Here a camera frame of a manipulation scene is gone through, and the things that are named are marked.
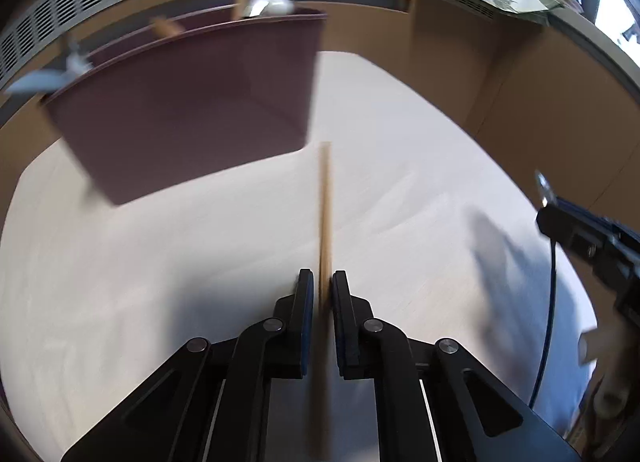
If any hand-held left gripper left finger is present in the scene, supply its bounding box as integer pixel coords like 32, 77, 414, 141
60, 269, 316, 462

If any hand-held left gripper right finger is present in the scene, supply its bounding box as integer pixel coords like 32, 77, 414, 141
331, 269, 583, 462

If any grey-blue spoon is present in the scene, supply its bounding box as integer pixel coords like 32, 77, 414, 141
7, 37, 93, 95

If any purple utensil holder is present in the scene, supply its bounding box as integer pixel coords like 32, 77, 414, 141
42, 7, 328, 207

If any short grey vent grille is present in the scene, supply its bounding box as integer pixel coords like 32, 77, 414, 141
435, 0, 496, 20

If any wooden spoon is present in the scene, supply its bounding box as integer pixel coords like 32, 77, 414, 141
151, 17, 187, 38

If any wooden cabinet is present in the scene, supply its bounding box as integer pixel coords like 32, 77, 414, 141
0, 0, 626, 223

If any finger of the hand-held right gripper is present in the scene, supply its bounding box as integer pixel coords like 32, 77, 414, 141
536, 207, 607, 258
555, 196, 640, 248

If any person's right hand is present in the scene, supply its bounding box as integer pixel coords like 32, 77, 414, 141
579, 327, 628, 423

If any black cable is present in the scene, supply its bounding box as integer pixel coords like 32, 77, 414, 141
530, 237, 558, 408

